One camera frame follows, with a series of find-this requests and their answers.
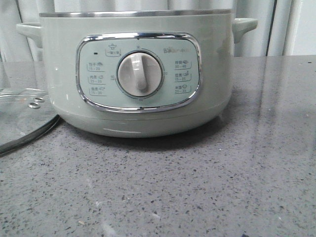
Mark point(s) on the white timer knob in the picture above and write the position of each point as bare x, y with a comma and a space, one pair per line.
139, 74

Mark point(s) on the glass pot lid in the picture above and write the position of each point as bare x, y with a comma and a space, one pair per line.
25, 115

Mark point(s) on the pale green electric cooking pot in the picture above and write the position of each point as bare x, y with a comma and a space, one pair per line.
83, 50

